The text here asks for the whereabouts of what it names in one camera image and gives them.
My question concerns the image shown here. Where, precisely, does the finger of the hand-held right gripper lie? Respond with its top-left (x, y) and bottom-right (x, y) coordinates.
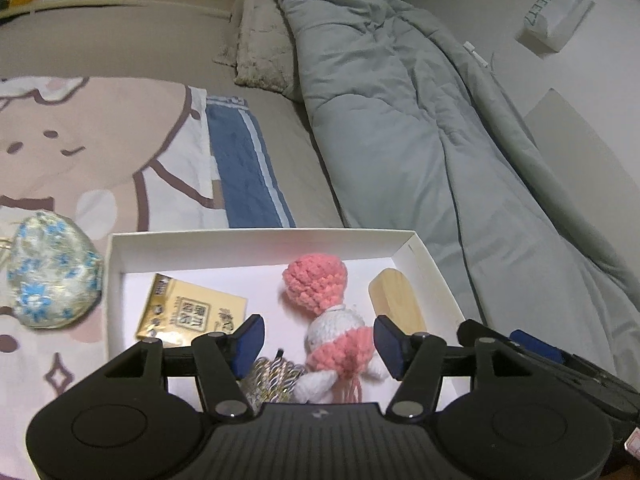
top-left (456, 319), bottom-right (597, 392)
top-left (509, 329), bottom-right (569, 365)

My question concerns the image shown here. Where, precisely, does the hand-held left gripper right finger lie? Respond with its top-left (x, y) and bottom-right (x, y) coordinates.
top-left (372, 315), bottom-right (526, 421)

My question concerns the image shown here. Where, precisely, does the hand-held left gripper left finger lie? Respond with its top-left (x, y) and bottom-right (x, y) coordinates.
top-left (102, 313), bottom-right (266, 418)

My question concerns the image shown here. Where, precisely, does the silver metal chain item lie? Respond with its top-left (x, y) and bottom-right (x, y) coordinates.
top-left (237, 350), bottom-right (307, 406)

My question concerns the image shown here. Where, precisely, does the oval wooden box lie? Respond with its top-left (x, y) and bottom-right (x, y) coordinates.
top-left (368, 268), bottom-right (431, 338)

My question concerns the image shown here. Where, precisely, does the small yellow box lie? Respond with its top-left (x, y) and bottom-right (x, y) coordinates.
top-left (135, 272), bottom-right (249, 349)

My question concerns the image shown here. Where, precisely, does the white cardboard box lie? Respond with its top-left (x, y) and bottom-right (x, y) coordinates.
top-left (102, 229), bottom-right (468, 406)

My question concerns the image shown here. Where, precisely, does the pink crochet doll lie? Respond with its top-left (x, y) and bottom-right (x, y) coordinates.
top-left (281, 253), bottom-right (388, 405)

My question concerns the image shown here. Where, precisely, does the blue floral fabric pouch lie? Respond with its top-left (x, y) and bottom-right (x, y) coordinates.
top-left (5, 211), bottom-right (104, 331)

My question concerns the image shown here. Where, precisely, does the grey duvet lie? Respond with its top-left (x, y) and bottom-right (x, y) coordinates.
top-left (274, 0), bottom-right (640, 396)

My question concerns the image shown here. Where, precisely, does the printed cartoon blanket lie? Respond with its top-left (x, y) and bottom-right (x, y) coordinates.
top-left (0, 76), bottom-right (221, 480)

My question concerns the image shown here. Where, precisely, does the fuzzy grey pillow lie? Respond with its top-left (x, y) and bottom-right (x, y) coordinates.
top-left (214, 0), bottom-right (301, 93)

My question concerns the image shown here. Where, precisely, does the white tissue box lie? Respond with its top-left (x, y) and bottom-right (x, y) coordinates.
top-left (515, 0), bottom-right (598, 53)

